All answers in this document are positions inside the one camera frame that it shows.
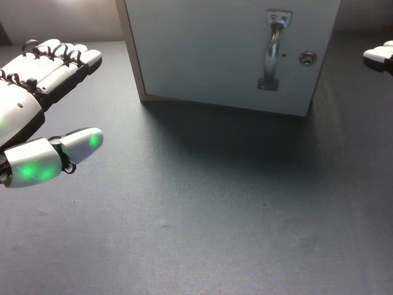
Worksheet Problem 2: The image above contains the chrome door handle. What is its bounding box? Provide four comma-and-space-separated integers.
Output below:
257, 9, 293, 92

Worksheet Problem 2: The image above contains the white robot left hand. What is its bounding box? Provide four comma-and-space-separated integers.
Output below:
0, 39, 104, 189

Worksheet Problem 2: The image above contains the grey table cloth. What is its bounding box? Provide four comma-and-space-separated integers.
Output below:
0, 30, 393, 295

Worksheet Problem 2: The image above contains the round metal door lock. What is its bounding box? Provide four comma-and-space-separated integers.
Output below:
298, 50, 318, 67

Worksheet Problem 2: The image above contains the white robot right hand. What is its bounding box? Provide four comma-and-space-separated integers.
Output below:
362, 39, 393, 74

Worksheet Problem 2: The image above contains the white cabinet door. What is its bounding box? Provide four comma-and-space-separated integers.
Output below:
123, 0, 342, 117

